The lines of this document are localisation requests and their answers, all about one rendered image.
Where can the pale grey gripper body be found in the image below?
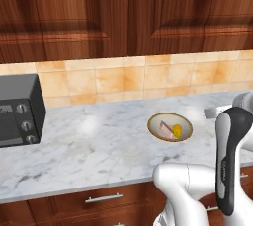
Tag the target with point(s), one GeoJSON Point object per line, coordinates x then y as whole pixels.
{"type": "Point", "coordinates": [212, 111]}

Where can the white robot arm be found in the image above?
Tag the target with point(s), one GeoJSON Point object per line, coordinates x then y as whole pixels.
{"type": "Point", "coordinates": [184, 184]}

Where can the pink steak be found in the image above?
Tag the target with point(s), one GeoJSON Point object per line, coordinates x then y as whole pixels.
{"type": "Point", "coordinates": [165, 129]}

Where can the tan bowl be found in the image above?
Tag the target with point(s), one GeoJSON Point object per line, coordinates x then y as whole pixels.
{"type": "Point", "coordinates": [154, 128]}

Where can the brown wooden drawer front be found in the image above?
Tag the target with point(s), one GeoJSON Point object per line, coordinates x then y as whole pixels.
{"type": "Point", "coordinates": [99, 220]}
{"type": "Point", "coordinates": [210, 216]}
{"type": "Point", "coordinates": [59, 202]}
{"type": "Point", "coordinates": [247, 187]}

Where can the brown wooden cupboard door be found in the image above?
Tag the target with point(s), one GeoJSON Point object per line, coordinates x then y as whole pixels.
{"type": "Point", "coordinates": [66, 13]}
{"type": "Point", "coordinates": [191, 9]}

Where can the grey toaster oven knob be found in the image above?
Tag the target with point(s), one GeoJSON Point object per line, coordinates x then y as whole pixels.
{"type": "Point", "coordinates": [21, 108]}
{"type": "Point", "coordinates": [26, 125]}
{"type": "Point", "coordinates": [31, 138]}

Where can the black toaster oven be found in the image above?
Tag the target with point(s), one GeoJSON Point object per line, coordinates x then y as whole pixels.
{"type": "Point", "coordinates": [19, 88]}

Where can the brown wooden cupboard front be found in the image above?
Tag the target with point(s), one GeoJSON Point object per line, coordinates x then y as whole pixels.
{"type": "Point", "coordinates": [15, 215]}

